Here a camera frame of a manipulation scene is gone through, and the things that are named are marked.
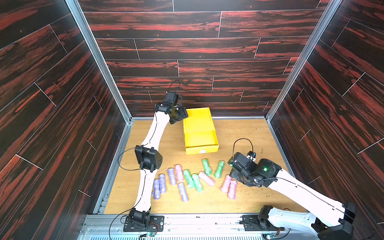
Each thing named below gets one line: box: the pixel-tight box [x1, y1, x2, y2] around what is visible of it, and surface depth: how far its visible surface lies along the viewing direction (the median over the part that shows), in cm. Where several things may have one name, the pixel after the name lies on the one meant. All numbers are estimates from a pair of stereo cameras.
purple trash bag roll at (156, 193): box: [151, 179, 161, 200], surface depth 84 cm
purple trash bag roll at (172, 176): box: [168, 168, 177, 186], surface depth 90 cm
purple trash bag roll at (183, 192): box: [178, 182, 190, 202], surface depth 85 cm
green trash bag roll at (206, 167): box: [202, 158, 212, 176], surface depth 93 cm
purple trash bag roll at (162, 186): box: [159, 174, 167, 194], surface depth 87 cm
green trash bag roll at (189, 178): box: [183, 169, 196, 189], surface depth 88 cm
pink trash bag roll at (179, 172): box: [175, 164, 184, 182], surface depth 91 cm
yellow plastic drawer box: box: [183, 107, 219, 155], surface depth 89 cm
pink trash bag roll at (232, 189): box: [228, 179, 238, 200], surface depth 84 cm
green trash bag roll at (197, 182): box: [191, 173, 204, 193], surface depth 88 cm
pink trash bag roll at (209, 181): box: [198, 171, 215, 187], surface depth 90 cm
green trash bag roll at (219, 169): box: [214, 160, 226, 179], surface depth 92 cm
